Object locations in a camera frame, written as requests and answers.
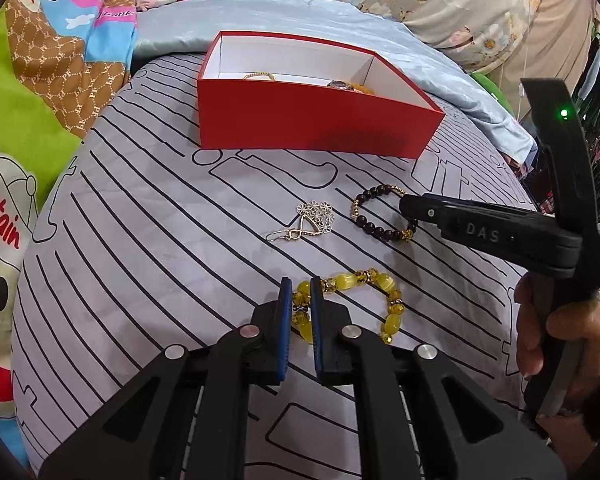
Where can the colourful cartoon monkey blanket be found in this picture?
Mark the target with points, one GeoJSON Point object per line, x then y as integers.
{"type": "Point", "coordinates": [30, 110]}

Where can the light blue blanket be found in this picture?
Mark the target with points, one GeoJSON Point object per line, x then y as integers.
{"type": "Point", "coordinates": [305, 17]}

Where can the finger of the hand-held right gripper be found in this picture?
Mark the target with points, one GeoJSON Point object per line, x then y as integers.
{"type": "Point", "coordinates": [480, 232]}

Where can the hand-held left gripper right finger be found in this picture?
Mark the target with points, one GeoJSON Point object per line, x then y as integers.
{"type": "Point", "coordinates": [317, 330]}

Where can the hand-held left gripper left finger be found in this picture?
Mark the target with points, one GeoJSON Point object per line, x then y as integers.
{"type": "Point", "coordinates": [285, 330]}

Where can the beige curtain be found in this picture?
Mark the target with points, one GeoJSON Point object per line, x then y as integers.
{"type": "Point", "coordinates": [565, 25]}

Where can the green plastic object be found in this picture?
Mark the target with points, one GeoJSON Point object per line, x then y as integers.
{"type": "Point", "coordinates": [490, 87]}

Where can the red cardboard box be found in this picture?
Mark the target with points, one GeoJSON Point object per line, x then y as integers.
{"type": "Point", "coordinates": [310, 120]}

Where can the person's right hand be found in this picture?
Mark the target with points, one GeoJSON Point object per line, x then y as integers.
{"type": "Point", "coordinates": [530, 330]}

